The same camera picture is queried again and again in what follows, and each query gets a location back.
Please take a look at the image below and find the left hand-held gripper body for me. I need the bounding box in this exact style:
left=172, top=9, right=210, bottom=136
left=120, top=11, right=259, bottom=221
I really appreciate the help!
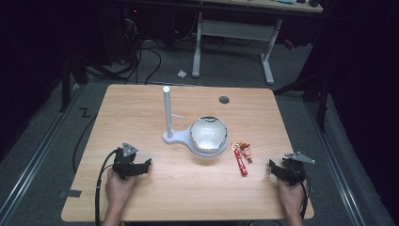
left=112, top=142, right=139, bottom=182

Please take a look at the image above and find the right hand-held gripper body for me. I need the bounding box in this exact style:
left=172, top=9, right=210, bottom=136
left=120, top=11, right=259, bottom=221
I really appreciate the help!
left=280, top=151, right=316, bottom=186

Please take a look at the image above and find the person's right hand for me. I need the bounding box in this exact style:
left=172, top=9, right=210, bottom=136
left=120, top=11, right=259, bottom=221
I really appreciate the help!
left=277, top=177, right=309, bottom=218

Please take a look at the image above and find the person's left hand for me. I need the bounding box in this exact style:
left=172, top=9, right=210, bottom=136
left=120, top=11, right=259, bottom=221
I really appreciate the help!
left=104, top=169, right=139, bottom=209

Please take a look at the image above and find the white stand with pole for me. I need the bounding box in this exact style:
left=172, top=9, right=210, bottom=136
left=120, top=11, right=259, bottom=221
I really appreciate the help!
left=161, top=86, right=230, bottom=158

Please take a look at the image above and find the black tape strip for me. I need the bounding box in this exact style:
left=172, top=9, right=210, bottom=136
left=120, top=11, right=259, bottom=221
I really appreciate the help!
left=59, top=189, right=83, bottom=199

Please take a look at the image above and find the white bowl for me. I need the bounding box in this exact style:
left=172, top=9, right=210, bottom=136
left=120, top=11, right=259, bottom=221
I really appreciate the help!
left=189, top=116, right=229, bottom=152

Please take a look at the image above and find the black metal stand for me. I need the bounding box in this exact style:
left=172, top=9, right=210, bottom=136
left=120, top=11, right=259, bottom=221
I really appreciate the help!
left=57, top=53, right=90, bottom=113
left=272, top=72, right=330, bottom=134

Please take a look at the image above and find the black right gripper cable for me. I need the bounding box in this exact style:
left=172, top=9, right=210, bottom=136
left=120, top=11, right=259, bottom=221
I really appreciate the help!
left=297, top=173, right=312, bottom=220

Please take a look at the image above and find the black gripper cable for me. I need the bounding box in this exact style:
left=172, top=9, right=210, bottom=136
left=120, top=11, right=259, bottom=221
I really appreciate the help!
left=297, top=173, right=312, bottom=220
left=94, top=148, right=120, bottom=226

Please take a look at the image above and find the red strap keychain with figure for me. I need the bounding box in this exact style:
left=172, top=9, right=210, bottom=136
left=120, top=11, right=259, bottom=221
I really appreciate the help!
left=231, top=141, right=254, bottom=177

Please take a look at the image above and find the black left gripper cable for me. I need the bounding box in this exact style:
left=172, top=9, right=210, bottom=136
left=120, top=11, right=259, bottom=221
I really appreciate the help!
left=94, top=148, right=120, bottom=226

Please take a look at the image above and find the black floor cable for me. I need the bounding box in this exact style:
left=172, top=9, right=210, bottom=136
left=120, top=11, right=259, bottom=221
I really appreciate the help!
left=72, top=115, right=99, bottom=174

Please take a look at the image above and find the bundle of black cables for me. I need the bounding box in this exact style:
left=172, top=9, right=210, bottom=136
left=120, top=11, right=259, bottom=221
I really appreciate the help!
left=84, top=12, right=163, bottom=86

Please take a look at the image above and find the white frame desk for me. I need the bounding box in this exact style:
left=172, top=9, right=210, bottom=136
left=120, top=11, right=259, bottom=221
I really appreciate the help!
left=191, top=0, right=324, bottom=86

